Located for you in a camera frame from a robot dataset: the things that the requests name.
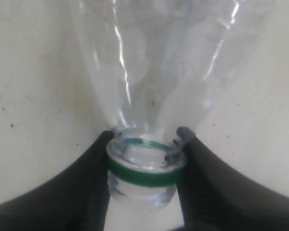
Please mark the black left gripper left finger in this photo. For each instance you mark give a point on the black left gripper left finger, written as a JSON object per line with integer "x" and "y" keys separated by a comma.
{"x": 75, "y": 200}

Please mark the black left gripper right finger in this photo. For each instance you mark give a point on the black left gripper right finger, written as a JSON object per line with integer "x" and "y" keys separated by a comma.
{"x": 215, "y": 197}

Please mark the clear plastic bottle green label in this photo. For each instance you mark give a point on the clear plastic bottle green label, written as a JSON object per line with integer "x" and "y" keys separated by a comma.
{"x": 156, "y": 65}

